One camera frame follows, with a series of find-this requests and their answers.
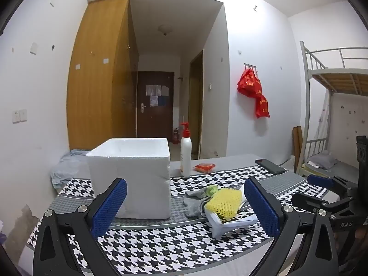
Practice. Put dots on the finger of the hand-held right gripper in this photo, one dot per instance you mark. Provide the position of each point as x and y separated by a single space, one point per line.
304 201
320 180

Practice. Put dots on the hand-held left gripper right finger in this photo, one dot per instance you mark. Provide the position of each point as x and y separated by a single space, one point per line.
261 210

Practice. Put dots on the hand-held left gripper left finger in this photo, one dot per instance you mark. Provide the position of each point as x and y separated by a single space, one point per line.
110 207

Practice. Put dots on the yellow foam net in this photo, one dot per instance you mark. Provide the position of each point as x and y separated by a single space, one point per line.
224 202

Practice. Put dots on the white towel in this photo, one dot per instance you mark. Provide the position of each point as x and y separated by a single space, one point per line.
227 227

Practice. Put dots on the white foam box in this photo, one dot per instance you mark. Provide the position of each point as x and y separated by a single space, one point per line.
138 178

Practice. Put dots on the green tissue packet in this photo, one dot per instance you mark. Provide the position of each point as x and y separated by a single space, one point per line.
212 190

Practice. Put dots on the grey sock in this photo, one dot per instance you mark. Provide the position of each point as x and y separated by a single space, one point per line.
192 204

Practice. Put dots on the grey pillow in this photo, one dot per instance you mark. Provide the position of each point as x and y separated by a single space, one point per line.
323 161

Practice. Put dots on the wooden boards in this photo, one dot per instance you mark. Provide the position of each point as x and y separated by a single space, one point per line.
297 143

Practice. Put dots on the black smartphone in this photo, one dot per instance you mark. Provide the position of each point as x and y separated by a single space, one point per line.
270 166

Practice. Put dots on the pale blue cloth pile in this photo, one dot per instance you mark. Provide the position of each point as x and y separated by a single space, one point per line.
69 166

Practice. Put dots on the houndstooth blanket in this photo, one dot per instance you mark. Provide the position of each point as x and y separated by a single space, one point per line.
172 241

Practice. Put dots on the red snack packet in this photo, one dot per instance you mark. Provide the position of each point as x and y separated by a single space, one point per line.
204 167

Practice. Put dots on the metal bunk bed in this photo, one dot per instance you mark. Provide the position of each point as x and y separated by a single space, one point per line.
339 77

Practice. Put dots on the white lotion pump bottle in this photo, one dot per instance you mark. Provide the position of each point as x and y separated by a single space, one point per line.
185 155

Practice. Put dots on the red plastic bag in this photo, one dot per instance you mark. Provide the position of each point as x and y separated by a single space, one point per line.
262 106
248 83

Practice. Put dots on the red fire extinguisher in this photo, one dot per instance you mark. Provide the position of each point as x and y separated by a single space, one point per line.
175 136

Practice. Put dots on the dark brown door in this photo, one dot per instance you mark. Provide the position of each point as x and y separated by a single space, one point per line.
155 120

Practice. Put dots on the wooden wardrobe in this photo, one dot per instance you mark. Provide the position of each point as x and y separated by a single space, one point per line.
95 92

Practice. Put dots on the blue paper notice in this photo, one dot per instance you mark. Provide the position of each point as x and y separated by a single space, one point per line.
163 100

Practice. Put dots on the wooden side door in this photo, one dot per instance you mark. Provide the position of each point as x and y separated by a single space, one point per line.
197 106

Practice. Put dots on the white paper notice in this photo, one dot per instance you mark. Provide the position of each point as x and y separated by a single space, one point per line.
152 90

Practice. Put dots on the ceiling lamp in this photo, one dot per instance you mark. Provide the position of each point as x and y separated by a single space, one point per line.
165 30

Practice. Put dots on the white wall socket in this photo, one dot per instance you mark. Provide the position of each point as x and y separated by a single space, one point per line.
23 115
15 116

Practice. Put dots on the metal wall hook rack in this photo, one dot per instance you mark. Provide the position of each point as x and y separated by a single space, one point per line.
250 65

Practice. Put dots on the white wall switch plate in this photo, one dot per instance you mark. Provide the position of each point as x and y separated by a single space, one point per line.
34 48

